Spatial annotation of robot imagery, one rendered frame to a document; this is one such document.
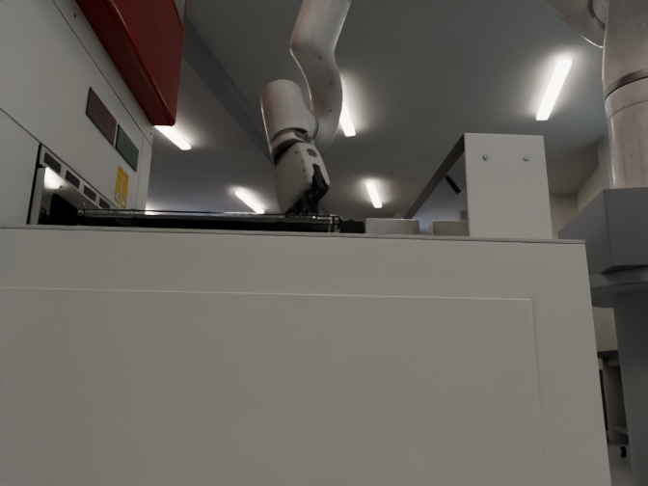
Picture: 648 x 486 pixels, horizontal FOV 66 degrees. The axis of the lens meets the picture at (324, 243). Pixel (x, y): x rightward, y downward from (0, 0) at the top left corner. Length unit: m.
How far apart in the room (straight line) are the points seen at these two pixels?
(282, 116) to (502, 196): 0.48
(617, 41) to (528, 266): 0.49
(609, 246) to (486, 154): 0.20
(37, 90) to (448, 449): 0.65
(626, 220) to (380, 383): 0.40
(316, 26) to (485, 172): 0.53
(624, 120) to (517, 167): 0.30
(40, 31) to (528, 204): 0.65
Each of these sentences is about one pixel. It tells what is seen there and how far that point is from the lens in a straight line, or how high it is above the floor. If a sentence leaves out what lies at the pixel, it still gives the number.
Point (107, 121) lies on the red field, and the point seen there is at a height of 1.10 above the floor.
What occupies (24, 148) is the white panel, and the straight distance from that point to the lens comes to 0.74.
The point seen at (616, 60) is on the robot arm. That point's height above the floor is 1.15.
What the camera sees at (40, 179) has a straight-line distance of 0.75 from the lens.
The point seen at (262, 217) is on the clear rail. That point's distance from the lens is 0.71.
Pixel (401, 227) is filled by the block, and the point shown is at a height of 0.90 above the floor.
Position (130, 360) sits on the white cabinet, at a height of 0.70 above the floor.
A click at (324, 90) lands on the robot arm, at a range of 1.05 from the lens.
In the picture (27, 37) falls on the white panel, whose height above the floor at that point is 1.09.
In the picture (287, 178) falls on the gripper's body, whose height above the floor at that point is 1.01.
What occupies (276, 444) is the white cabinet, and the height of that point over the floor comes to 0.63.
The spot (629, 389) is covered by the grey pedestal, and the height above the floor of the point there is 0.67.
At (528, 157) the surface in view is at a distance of 0.63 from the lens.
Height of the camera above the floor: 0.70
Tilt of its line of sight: 14 degrees up
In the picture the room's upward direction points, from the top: 1 degrees clockwise
